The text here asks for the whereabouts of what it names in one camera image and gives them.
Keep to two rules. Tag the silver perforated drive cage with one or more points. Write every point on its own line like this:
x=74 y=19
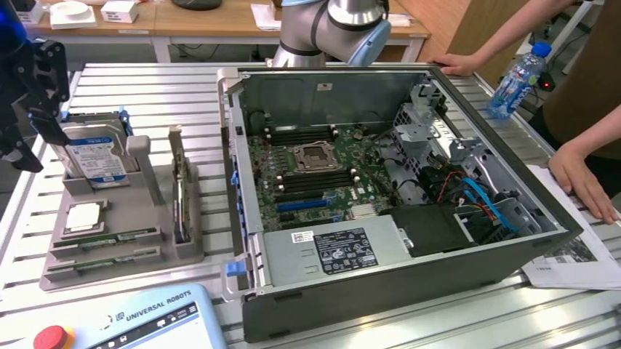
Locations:
x=413 y=138

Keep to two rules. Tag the green motherboard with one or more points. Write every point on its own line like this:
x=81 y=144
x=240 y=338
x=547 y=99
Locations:
x=360 y=160

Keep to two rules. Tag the silver disk bay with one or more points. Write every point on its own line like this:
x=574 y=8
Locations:
x=515 y=214

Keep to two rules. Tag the green RAM stick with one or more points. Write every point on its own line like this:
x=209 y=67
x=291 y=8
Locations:
x=105 y=240
x=97 y=262

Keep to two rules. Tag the silver chipset heatsink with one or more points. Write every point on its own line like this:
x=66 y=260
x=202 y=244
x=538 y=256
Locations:
x=364 y=212

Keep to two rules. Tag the black round object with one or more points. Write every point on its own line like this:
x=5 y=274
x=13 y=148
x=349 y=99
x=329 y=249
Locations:
x=197 y=4

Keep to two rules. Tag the wooden desk white frame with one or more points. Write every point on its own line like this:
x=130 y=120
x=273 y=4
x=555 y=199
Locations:
x=218 y=22

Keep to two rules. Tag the hard disk blue label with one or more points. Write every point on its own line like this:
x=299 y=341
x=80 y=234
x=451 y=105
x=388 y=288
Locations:
x=97 y=160

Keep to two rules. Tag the printed paper sheets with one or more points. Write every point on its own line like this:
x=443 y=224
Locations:
x=572 y=269

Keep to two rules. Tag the person trunk brown shirt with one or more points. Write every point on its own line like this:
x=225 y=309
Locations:
x=592 y=91

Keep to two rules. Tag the wooden cabinet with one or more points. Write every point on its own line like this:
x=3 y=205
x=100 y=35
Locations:
x=452 y=25

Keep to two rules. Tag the white labelled cardboard box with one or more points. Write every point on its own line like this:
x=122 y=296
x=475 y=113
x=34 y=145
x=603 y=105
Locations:
x=27 y=16
x=121 y=14

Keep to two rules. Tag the grey parts rack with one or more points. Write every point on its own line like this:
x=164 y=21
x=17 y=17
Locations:
x=132 y=221

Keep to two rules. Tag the red emergency stop button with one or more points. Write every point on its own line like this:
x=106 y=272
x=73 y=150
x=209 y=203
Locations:
x=52 y=338

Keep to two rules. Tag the clear water bottle blue cap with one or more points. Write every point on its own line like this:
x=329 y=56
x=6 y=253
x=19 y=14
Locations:
x=515 y=87

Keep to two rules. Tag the person left hand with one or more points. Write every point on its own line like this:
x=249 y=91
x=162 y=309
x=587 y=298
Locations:
x=583 y=178

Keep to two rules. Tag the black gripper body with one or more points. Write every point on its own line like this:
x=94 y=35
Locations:
x=17 y=65

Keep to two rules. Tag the person right forearm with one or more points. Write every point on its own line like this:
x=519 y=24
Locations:
x=524 y=32

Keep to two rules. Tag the blue expansion slot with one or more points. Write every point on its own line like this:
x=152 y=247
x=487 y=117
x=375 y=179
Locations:
x=301 y=205

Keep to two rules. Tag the black box red light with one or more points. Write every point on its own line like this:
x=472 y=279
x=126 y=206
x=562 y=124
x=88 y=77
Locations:
x=547 y=84

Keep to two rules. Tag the person right hand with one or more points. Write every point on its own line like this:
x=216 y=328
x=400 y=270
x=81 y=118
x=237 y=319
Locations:
x=456 y=64

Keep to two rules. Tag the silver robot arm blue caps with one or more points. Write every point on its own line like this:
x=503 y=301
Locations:
x=301 y=25

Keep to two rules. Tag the RAM slot white clips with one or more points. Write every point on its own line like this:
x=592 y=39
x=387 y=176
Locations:
x=307 y=128
x=316 y=183
x=307 y=136
x=316 y=175

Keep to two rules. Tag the light blue teach pendant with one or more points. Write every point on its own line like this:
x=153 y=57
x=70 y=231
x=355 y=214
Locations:
x=146 y=320

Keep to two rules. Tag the blue disk caddy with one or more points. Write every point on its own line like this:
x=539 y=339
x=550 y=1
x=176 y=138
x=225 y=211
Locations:
x=125 y=121

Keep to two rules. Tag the white box round dish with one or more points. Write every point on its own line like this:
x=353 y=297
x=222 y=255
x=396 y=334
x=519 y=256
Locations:
x=73 y=14

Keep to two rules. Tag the blue card retainer bar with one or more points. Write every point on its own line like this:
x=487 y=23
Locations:
x=234 y=181

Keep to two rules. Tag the grey power supply unit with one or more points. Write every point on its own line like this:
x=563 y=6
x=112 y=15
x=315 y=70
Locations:
x=292 y=261

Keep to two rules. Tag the long black expansion slot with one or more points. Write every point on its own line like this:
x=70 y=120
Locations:
x=299 y=198

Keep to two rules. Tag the blue case latch tab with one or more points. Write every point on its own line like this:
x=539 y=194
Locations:
x=234 y=270

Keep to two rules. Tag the white paper stack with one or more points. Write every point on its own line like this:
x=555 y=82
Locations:
x=265 y=16

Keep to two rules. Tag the black open PC case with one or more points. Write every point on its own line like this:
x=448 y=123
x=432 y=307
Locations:
x=388 y=305

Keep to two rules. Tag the silver CPU socket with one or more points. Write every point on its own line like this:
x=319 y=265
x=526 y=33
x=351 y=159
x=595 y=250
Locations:
x=315 y=155

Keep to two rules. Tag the silver CPU chip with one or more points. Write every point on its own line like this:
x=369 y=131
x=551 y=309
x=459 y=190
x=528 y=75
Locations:
x=82 y=218

